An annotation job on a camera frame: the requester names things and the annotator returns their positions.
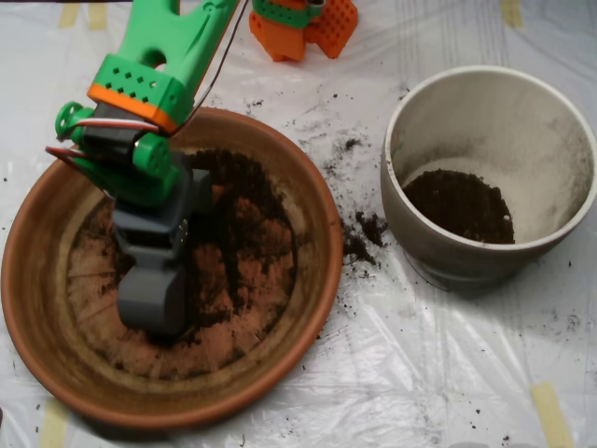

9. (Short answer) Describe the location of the dark soil pile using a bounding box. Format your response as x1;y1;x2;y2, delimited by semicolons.
83;147;298;349

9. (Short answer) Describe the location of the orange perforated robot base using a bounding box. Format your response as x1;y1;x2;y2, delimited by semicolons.
249;0;360;62

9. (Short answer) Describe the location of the terracotta saucer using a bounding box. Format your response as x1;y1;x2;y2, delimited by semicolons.
0;105;344;430

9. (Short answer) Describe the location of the white ceramic pot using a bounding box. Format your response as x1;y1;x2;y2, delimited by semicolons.
380;64;597;294

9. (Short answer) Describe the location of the beige masking tape strip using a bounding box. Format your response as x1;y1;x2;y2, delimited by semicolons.
39;399;71;448
530;382;575;448
88;3;109;32
58;3;80;30
501;0;523;29

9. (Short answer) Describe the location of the clear plastic sheet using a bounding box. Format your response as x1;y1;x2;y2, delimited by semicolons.
0;2;597;448

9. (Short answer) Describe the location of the red white wrist servo cable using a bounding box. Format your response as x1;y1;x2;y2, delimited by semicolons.
55;0;249;142

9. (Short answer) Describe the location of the red white gripper servo cable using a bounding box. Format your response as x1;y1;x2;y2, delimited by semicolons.
44;146;90;170

